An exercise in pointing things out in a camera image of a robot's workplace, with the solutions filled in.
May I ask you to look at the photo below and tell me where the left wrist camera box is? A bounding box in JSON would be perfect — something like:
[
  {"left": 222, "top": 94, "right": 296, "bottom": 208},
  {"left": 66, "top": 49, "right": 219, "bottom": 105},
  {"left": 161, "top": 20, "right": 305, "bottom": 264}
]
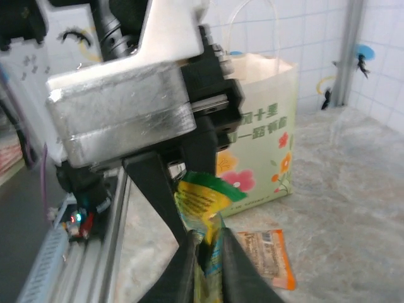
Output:
[{"left": 45, "top": 0, "right": 211, "bottom": 168}]

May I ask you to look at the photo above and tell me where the cream floral paper bag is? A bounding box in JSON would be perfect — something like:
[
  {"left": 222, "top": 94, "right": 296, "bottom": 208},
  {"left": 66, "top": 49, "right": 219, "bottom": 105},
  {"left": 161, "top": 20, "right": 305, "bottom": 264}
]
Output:
[{"left": 216, "top": 0, "right": 300, "bottom": 218}]

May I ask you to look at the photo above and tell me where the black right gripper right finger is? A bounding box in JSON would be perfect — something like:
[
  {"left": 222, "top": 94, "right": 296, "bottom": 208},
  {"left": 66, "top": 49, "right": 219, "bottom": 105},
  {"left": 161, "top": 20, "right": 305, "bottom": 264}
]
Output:
[{"left": 220, "top": 227, "right": 285, "bottom": 303}]

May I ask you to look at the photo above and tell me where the small controller board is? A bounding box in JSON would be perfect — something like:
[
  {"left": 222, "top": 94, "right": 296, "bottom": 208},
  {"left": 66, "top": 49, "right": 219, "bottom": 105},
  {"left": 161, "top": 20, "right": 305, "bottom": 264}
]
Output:
[{"left": 62, "top": 211, "right": 95, "bottom": 241}]

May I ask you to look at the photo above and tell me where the yellow green snack pack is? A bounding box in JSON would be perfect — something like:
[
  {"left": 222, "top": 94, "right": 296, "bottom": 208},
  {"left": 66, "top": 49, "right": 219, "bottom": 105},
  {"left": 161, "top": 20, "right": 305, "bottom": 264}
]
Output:
[{"left": 174, "top": 170, "right": 247, "bottom": 303}]

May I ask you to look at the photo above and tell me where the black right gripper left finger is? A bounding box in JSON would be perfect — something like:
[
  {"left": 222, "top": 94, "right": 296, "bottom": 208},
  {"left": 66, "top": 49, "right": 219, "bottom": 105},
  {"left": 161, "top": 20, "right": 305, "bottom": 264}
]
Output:
[{"left": 138, "top": 229, "right": 203, "bottom": 303}]

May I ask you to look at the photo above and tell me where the slotted white cable duct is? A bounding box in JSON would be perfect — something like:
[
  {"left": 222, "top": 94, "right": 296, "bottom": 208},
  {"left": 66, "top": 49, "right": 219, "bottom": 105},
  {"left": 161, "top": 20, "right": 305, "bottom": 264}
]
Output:
[{"left": 17, "top": 225, "right": 69, "bottom": 303}]

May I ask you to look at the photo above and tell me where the dolphin sticker blue circle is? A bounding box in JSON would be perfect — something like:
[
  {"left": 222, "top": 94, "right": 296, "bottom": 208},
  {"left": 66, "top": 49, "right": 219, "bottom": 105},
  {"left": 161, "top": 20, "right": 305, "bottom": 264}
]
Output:
[{"left": 355, "top": 44, "right": 377, "bottom": 80}]

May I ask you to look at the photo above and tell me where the orange Fox's candy pack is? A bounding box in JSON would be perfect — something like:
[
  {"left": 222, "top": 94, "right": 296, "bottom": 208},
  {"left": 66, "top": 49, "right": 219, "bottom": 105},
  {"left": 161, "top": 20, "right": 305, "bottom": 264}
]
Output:
[{"left": 236, "top": 229, "right": 297, "bottom": 291}]

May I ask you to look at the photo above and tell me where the aluminium front rail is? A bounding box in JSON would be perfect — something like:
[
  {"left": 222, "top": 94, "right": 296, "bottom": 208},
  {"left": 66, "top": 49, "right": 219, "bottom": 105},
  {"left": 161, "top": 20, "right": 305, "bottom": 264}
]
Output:
[{"left": 47, "top": 170, "right": 133, "bottom": 303}]

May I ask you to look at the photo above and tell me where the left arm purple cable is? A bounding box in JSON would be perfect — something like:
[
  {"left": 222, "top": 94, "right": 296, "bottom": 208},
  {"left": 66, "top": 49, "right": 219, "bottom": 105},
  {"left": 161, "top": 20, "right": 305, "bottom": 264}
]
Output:
[{"left": 0, "top": 62, "right": 51, "bottom": 218}]

